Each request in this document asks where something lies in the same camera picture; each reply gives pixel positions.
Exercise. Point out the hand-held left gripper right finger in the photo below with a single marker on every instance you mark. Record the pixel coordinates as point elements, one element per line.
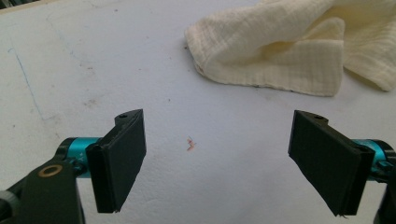
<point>327,168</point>

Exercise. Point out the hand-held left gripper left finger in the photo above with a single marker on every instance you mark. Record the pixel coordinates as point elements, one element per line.
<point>120,161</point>

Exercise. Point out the cream cloth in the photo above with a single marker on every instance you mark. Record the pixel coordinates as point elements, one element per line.
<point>280,62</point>

